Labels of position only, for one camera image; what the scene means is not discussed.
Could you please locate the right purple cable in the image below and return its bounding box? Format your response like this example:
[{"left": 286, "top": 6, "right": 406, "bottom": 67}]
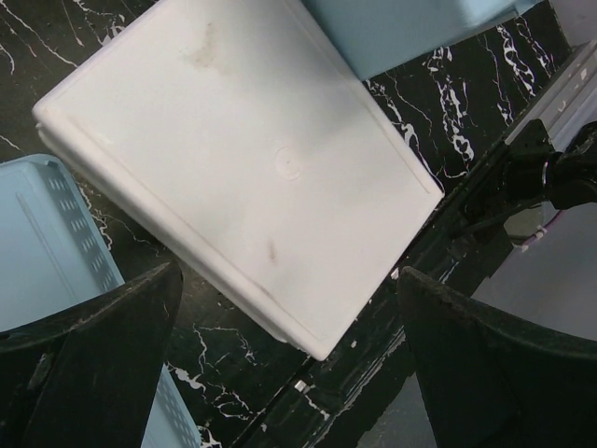
[{"left": 521, "top": 207, "right": 573, "bottom": 256}]

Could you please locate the light blue perforated basket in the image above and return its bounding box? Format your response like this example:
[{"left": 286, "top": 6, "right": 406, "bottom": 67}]
[{"left": 1, "top": 155, "right": 201, "bottom": 447}]

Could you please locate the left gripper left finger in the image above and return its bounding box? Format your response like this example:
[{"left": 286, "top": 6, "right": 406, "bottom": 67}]
[{"left": 1, "top": 261, "right": 182, "bottom": 447}]

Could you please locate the dark blue perforated basket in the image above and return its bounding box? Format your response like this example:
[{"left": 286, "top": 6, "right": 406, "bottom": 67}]
[{"left": 303, "top": 0, "right": 536, "bottom": 80}]

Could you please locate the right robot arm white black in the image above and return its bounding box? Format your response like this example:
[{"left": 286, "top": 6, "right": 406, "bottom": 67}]
[{"left": 501, "top": 119, "right": 596, "bottom": 210}]

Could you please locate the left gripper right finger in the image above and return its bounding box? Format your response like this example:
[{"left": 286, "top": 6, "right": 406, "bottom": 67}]
[{"left": 396, "top": 267, "right": 596, "bottom": 447}]

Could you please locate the white perforated basket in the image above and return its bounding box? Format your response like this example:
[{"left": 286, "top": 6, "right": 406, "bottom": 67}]
[{"left": 33, "top": 1, "right": 443, "bottom": 360}]

